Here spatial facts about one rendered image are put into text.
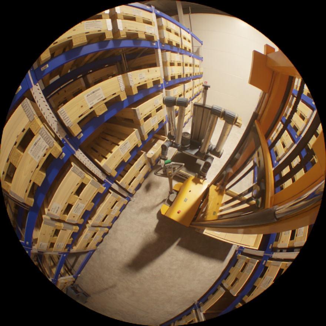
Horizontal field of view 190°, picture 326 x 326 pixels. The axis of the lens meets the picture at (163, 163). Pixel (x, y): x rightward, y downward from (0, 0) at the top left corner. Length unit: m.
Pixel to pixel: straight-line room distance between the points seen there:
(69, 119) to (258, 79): 1.45
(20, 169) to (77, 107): 0.82
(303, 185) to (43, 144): 1.45
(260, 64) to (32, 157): 1.75
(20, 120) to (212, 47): 6.35
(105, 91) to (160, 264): 3.18
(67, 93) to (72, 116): 1.33
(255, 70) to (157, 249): 2.93
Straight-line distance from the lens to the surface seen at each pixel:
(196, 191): 1.63
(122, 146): 1.51
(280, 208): 0.32
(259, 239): 2.20
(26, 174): 1.25
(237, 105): 6.23
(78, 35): 1.37
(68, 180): 1.31
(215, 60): 6.00
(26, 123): 1.13
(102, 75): 2.68
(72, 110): 1.10
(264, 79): 0.77
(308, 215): 0.32
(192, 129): 2.15
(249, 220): 0.40
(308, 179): 0.36
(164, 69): 2.30
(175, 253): 2.55
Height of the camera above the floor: 2.41
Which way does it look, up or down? 56 degrees down
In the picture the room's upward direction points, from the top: 10 degrees counter-clockwise
